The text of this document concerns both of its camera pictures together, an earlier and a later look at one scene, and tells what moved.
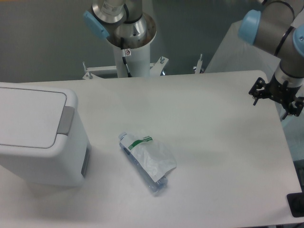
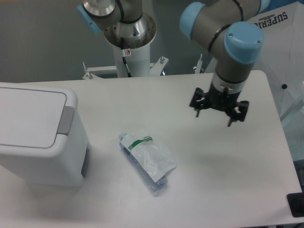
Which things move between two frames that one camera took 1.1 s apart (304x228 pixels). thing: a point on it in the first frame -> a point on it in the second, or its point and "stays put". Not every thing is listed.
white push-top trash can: [43, 140] stays put
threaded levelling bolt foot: [199, 64] stays put
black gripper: [276, 90] -> [223, 101]
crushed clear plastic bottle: [152, 159] stays put
